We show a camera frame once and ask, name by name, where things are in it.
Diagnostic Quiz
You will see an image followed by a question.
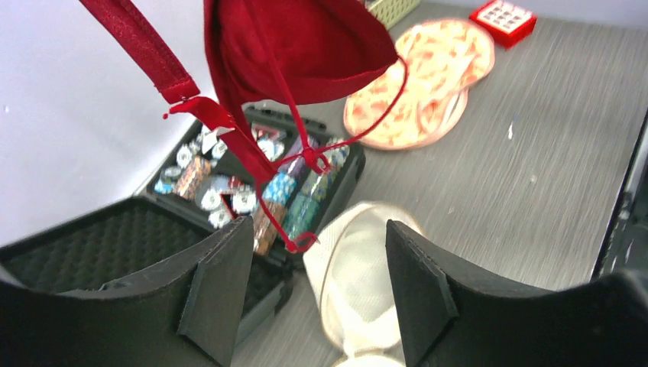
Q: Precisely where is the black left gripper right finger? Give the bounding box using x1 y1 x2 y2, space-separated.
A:
385 220 647 366

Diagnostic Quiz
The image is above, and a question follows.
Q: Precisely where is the floral mesh laundry bag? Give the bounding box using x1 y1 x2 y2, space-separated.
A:
344 18 494 150

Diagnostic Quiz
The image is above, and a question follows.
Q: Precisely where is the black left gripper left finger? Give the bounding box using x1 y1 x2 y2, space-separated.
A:
1 217 253 366

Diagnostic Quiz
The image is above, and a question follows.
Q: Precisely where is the red bra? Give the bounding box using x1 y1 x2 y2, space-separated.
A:
78 0 410 255

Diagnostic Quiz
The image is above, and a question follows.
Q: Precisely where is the green plastic basket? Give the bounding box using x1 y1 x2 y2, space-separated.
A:
364 0 421 30

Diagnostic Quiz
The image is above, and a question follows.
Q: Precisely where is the black poker chip case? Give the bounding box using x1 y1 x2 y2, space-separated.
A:
1 105 366 344

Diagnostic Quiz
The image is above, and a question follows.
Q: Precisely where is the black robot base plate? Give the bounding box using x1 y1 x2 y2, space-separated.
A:
591 119 647 279

